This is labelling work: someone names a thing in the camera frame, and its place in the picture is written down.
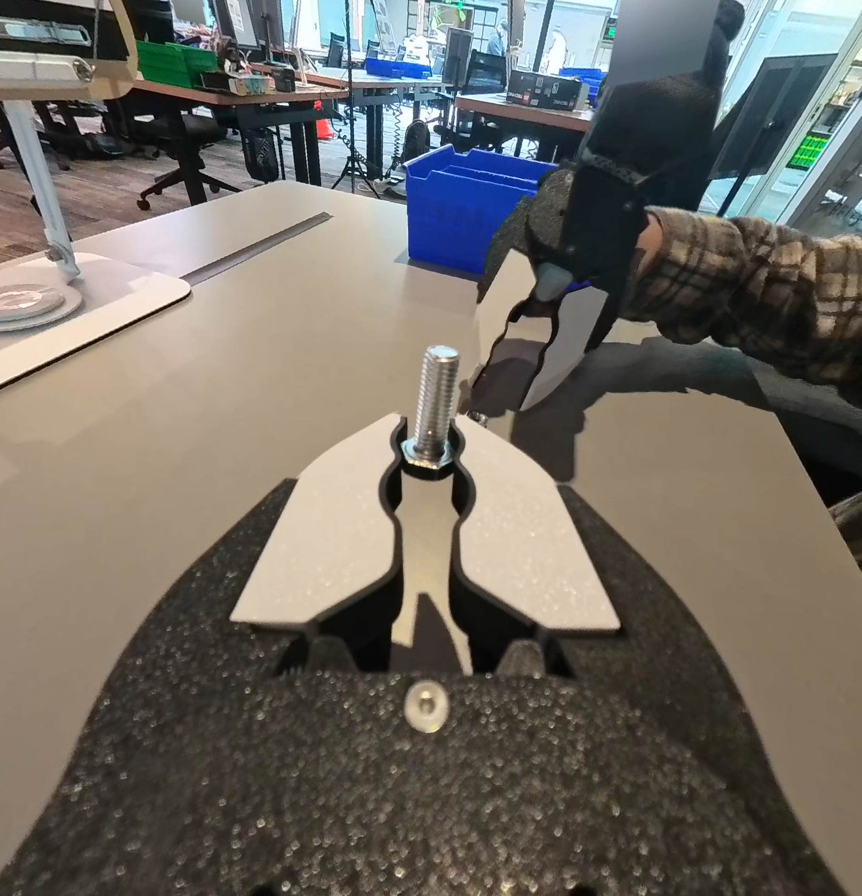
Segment sign board on stand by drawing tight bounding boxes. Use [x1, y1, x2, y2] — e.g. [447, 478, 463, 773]
[0, 0, 139, 333]

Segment black tripod light stand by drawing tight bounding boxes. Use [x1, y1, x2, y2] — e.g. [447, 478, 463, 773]
[331, 0, 383, 200]

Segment black office chair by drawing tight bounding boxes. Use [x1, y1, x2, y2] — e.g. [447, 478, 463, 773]
[136, 112, 244, 212]

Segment green plastic bins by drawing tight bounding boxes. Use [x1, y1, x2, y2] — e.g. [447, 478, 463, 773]
[136, 40, 222, 91]

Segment black printed box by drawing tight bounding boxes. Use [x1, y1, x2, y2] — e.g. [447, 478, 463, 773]
[507, 69, 591, 112]

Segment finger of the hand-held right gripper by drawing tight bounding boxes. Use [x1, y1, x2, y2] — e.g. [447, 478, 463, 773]
[465, 248, 540, 414]
[516, 281, 610, 414]

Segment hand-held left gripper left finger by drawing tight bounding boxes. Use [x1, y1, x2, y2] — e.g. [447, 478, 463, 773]
[230, 413, 409, 626]

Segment person's right forearm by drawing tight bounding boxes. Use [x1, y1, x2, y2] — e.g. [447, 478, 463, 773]
[623, 206, 862, 410]

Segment silver hex bolt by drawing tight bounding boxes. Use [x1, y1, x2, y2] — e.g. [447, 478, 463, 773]
[402, 344, 467, 480]

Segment person's right hand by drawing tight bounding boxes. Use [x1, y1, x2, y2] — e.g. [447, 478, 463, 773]
[637, 209, 666, 284]

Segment white base board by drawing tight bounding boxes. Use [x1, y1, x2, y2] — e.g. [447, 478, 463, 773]
[0, 251, 193, 399]

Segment blue plastic bin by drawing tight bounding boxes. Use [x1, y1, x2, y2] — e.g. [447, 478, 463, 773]
[403, 146, 565, 275]

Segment black monitor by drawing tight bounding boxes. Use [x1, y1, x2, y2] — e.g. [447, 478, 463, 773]
[210, 0, 264, 50]
[441, 27, 474, 86]
[259, 0, 299, 51]

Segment wooden desk with black legs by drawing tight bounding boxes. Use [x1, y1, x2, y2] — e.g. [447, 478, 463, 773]
[133, 77, 349, 190]
[453, 93, 594, 162]
[298, 66, 460, 179]

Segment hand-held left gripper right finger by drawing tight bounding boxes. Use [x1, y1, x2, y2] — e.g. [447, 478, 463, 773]
[446, 413, 623, 636]

